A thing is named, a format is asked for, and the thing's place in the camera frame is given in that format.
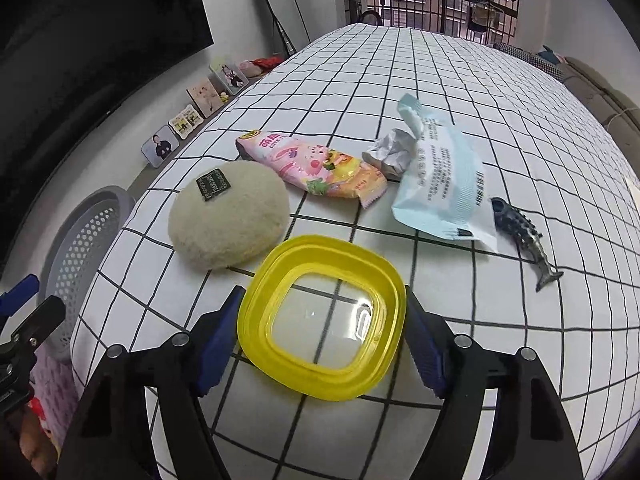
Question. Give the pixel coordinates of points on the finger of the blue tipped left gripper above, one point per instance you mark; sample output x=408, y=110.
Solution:
x=16, y=297

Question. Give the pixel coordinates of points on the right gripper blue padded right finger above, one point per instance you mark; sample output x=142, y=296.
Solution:
x=530, y=437

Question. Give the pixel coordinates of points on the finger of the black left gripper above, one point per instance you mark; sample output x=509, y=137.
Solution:
x=41, y=323

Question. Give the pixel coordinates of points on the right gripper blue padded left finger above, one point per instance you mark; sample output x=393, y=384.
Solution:
x=109, y=436

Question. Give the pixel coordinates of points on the white paper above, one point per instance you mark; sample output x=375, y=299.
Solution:
x=392, y=154

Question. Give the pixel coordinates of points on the pink snack packet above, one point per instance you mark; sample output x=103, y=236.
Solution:
x=316, y=169

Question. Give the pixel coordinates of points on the person's left hand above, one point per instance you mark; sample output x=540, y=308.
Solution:
x=36, y=446

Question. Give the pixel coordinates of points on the grey perforated laundry basket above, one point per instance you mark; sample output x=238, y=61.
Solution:
x=75, y=254

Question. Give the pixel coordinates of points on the black fish bone hair clip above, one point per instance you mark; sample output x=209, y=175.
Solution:
x=512, y=222

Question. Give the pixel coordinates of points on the beige plush round cushion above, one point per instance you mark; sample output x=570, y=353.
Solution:
x=229, y=215

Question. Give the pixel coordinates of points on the yellow plastic container lid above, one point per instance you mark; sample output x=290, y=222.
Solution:
x=323, y=317

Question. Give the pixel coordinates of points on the light blue wipes packet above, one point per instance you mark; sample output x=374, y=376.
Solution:
x=444, y=191

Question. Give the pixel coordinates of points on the white checkered bed sheet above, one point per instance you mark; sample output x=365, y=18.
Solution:
x=383, y=201

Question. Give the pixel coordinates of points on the red cloth item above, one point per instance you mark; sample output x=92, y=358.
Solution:
x=268, y=64

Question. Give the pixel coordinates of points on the olive green sofa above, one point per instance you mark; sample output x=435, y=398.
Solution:
x=611, y=107

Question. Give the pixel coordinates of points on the leaning standing mirror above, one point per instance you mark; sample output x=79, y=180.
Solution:
x=290, y=23

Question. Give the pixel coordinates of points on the black floor fan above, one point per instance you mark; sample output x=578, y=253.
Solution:
x=370, y=17

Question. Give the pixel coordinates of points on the photo frame man in suit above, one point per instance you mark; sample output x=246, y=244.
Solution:
x=159, y=146

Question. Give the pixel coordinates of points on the yellow cartoon photo frame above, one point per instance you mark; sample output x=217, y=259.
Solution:
x=186, y=121

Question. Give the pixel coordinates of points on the black wall television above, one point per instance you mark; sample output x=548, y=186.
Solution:
x=65, y=66

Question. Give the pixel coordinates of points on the pink portrait photo frame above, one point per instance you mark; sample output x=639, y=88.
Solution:
x=206, y=97

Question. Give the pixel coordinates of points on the tilted character photo frame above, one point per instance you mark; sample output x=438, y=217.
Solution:
x=229, y=75

